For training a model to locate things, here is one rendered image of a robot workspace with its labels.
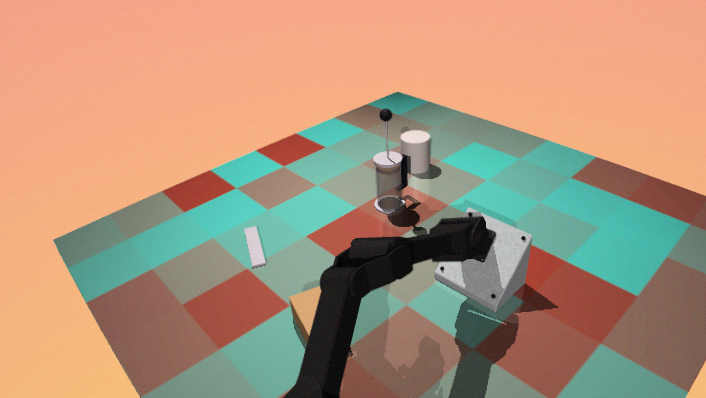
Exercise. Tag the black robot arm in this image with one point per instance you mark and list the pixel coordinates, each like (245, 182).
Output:
(368, 264)

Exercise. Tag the white cylinder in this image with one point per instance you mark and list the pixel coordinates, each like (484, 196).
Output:
(415, 144)

